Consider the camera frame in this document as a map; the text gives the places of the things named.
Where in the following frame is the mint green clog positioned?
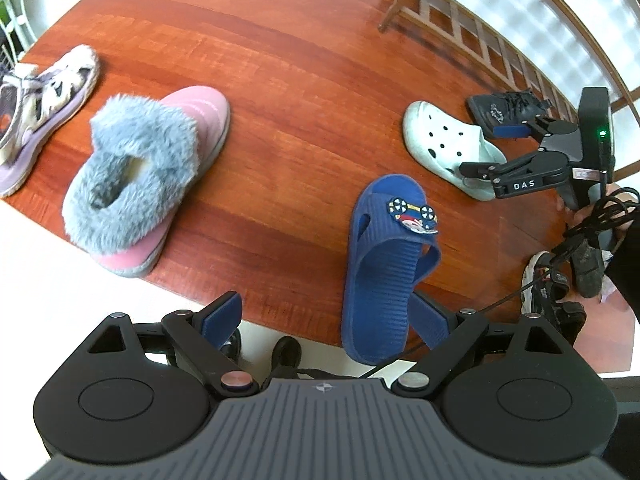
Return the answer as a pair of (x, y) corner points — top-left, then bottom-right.
(403, 101), (508, 202)

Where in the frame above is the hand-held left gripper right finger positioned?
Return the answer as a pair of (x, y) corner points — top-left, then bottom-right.
(392, 292), (571, 396)

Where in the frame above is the black strap sandal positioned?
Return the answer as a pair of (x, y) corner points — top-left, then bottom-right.
(521, 250), (587, 348)

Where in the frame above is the person's right hand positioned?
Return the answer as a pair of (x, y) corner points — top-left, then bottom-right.
(555, 187), (640, 233)

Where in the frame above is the pink fur-lined boot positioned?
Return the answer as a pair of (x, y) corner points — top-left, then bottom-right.
(62, 85), (231, 278)

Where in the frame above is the brown wooden shoe rack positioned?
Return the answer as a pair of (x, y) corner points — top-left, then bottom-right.
(377, 0), (640, 181)

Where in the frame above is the blue rubber slipper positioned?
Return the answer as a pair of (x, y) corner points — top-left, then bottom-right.
(341, 174), (442, 366)

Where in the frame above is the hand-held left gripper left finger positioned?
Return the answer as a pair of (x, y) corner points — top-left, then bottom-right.
(87, 290), (261, 396)

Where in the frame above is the white wire rack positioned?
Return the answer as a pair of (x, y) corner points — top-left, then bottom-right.
(0, 0), (38, 61)

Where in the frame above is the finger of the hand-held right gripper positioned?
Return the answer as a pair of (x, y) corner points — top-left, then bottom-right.
(492, 115), (581, 153)
(459, 160), (507, 181)

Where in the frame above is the black wheel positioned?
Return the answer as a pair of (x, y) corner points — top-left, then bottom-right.
(220, 330), (303, 378)

